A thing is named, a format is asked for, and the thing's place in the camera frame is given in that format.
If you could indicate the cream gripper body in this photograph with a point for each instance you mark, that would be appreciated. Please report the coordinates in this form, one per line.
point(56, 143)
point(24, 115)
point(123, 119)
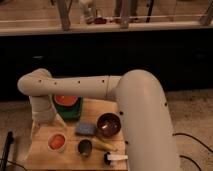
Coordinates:
point(55, 121)

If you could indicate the red apple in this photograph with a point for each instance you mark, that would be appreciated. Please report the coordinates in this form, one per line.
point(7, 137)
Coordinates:
point(57, 142)

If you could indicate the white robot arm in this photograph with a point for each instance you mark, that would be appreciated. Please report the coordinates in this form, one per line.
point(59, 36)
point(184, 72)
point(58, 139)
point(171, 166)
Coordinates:
point(141, 100)

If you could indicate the white paper cup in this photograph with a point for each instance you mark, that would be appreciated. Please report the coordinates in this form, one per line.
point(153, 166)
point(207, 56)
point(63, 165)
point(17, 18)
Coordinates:
point(51, 137)

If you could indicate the small metal cup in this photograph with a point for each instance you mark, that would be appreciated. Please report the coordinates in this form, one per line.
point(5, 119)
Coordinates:
point(85, 147)

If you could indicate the green plastic tray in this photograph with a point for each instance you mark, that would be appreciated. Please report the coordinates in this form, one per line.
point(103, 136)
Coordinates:
point(70, 112)

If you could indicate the orange plate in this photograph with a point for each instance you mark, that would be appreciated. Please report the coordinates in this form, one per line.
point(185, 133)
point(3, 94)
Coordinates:
point(65, 100)

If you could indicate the black stand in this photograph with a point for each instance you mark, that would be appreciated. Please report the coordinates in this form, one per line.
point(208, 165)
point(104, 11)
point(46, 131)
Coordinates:
point(9, 140)

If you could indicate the blue sponge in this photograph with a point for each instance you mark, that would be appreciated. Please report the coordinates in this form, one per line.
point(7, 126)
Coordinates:
point(83, 128)

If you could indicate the yellow banana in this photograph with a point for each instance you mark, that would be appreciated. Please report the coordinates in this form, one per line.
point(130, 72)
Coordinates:
point(97, 143)

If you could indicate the dark red bowl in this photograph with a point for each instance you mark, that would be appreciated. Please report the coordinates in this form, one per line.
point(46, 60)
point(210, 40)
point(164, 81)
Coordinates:
point(108, 125)

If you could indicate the white handled brush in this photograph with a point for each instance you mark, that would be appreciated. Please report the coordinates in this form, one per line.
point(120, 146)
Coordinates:
point(109, 158)

